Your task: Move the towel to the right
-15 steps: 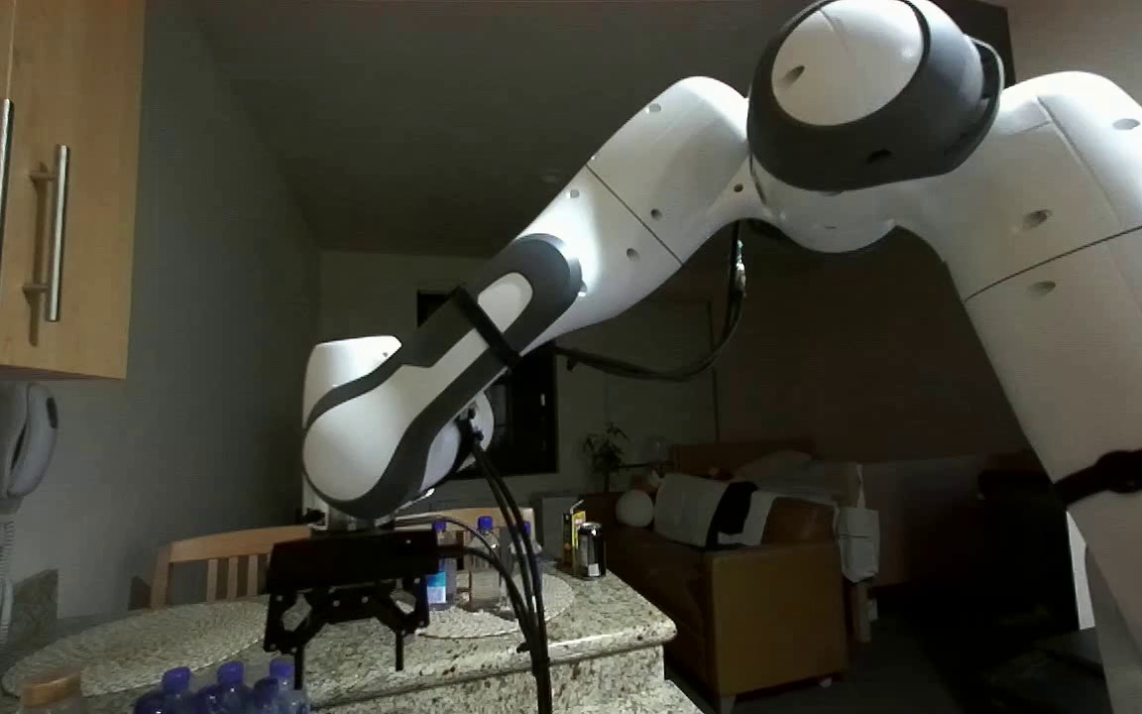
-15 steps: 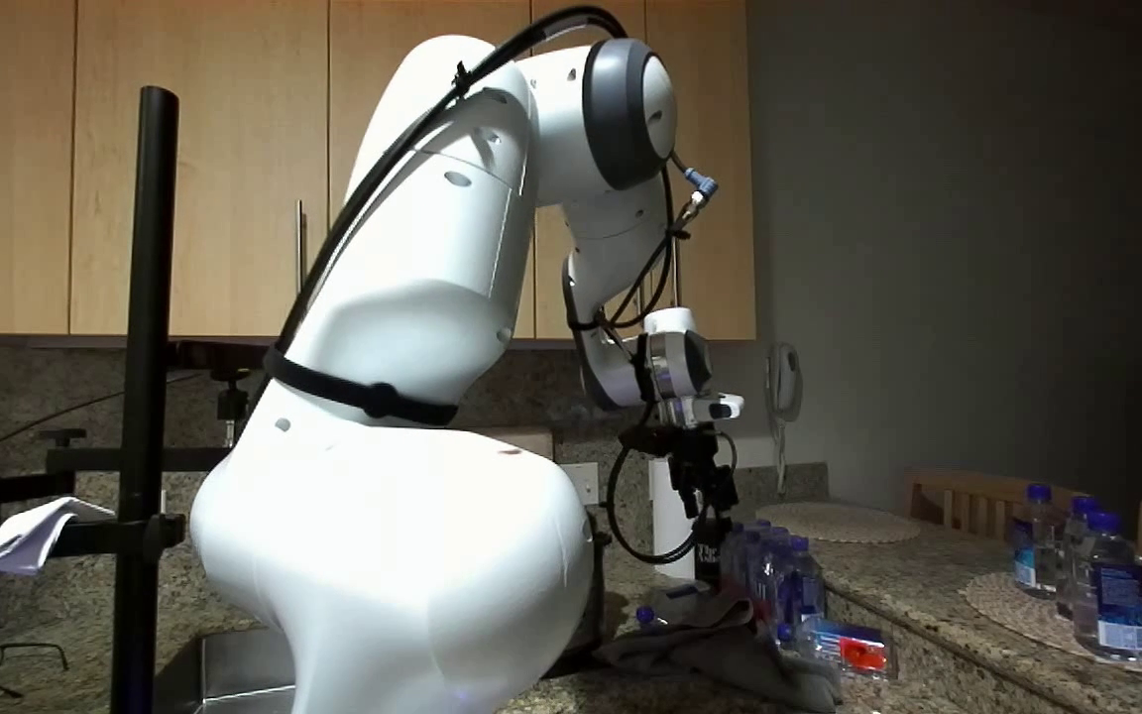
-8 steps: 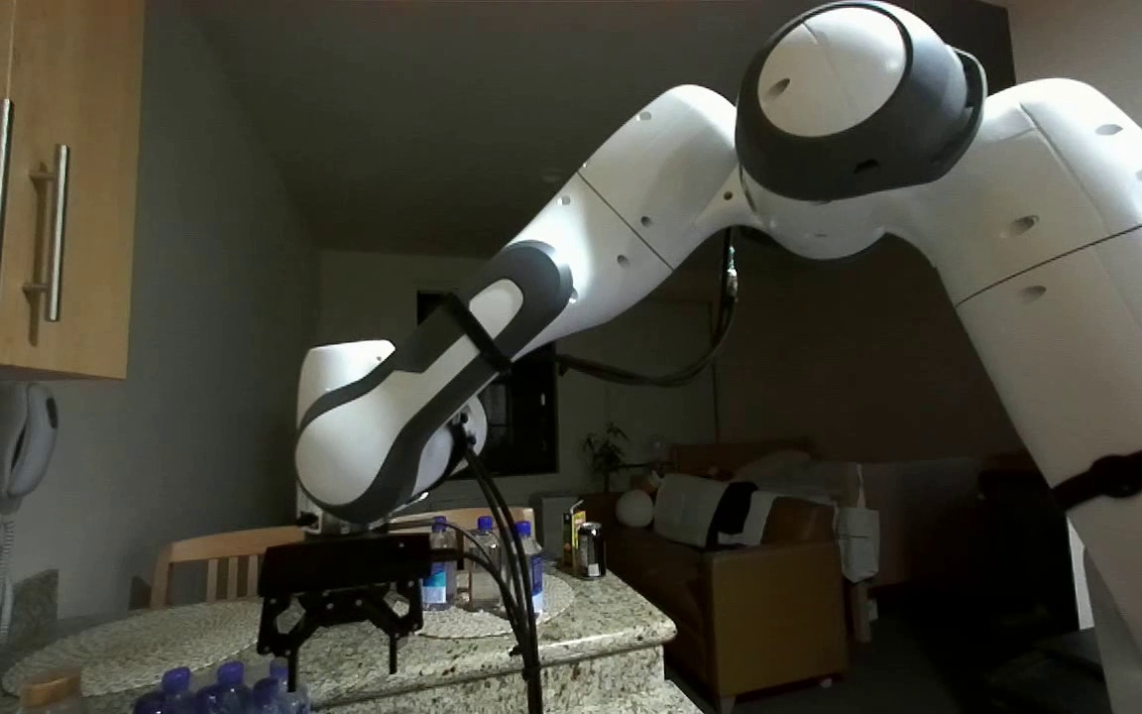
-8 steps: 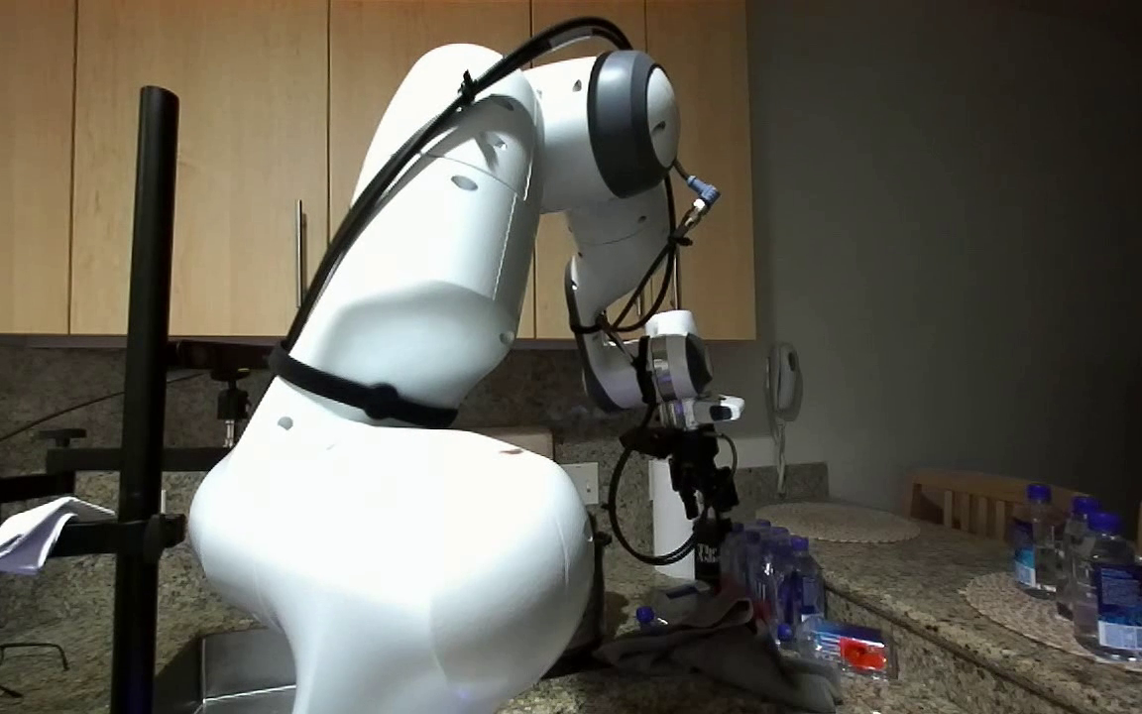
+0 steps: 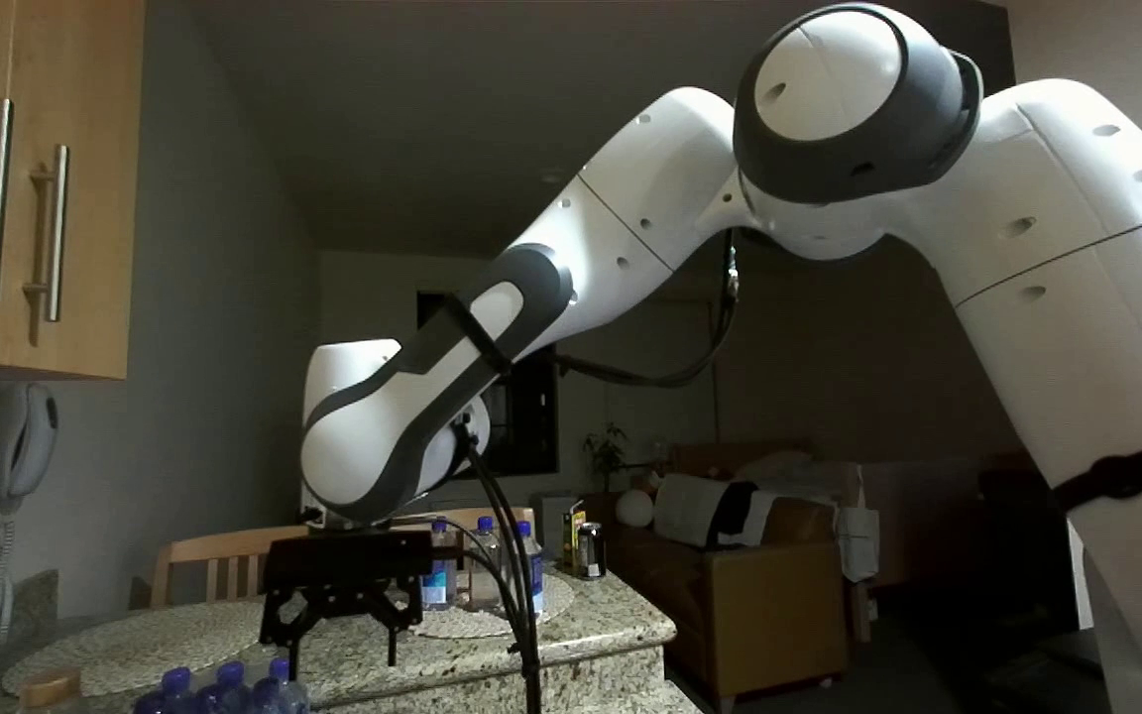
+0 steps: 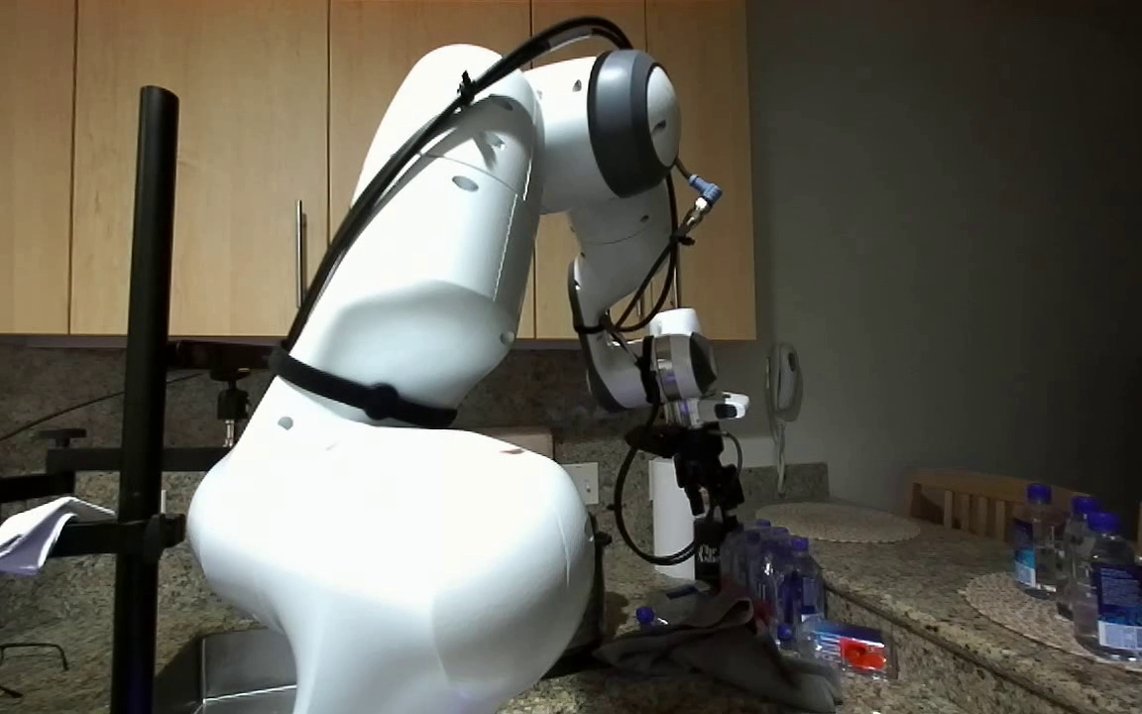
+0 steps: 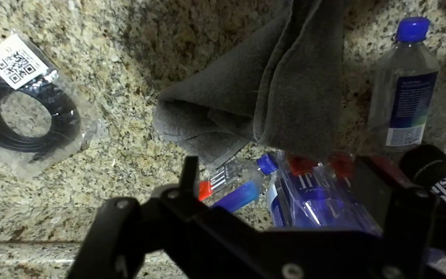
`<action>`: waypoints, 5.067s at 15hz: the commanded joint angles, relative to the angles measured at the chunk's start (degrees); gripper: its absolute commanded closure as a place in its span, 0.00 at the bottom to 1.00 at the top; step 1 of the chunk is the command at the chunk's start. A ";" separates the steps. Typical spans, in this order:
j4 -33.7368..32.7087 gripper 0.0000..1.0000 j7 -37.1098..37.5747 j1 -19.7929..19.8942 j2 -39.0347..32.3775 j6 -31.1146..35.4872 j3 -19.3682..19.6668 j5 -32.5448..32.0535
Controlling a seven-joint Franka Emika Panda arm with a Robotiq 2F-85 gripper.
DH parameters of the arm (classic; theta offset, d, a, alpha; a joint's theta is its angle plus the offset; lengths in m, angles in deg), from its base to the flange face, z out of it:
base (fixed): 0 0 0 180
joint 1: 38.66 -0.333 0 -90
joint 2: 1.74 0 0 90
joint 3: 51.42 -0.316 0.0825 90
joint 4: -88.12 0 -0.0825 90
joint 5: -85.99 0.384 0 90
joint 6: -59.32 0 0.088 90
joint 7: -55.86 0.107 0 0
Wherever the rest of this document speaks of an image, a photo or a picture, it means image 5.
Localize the light wooden wall cabinets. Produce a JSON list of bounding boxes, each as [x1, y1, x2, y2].
[[0, 0, 151, 385]]

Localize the grey wall plate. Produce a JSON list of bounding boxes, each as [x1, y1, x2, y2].
[[9, 566, 62, 639]]

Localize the black strap on arm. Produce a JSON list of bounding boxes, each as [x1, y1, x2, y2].
[[1049, 434, 1142, 511]]

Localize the wooden chair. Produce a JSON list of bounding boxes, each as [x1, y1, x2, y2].
[[147, 524, 326, 613]]

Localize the golden dispenser bottle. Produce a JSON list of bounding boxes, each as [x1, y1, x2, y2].
[[564, 496, 607, 585]]

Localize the wooden sideboard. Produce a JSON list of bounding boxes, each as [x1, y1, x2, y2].
[[603, 521, 858, 710]]

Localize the clear water bottle blue label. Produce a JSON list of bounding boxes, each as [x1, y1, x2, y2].
[[463, 511, 509, 591], [416, 516, 459, 613], [511, 516, 550, 618]]

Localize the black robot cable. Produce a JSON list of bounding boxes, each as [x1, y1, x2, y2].
[[412, 229, 747, 714]]

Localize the white black bag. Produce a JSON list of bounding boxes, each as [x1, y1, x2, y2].
[[652, 470, 785, 550]]

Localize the white round lamp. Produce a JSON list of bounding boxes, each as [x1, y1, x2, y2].
[[611, 483, 660, 532]]

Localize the small house plant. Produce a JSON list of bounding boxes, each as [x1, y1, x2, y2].
[[582, 421, 634, 502]]

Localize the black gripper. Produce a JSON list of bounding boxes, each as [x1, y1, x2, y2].
[[258, 524, 436, 688]]

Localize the black framed picture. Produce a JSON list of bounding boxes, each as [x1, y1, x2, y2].
[[482, 344, 564, 478]]

